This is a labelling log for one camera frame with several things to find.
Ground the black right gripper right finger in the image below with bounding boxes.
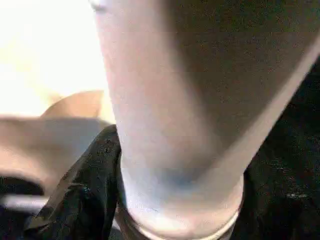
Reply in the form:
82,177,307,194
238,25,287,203
231,160,320,240

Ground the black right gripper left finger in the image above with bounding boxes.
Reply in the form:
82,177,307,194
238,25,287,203
22,125,124,240

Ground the white plastic table top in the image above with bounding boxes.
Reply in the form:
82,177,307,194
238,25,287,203
0,0,119,211

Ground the white plastic table leg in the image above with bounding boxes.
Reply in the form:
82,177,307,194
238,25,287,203
89,0,320,240

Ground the black plastic mat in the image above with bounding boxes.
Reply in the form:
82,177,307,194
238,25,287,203
0,57,320,240

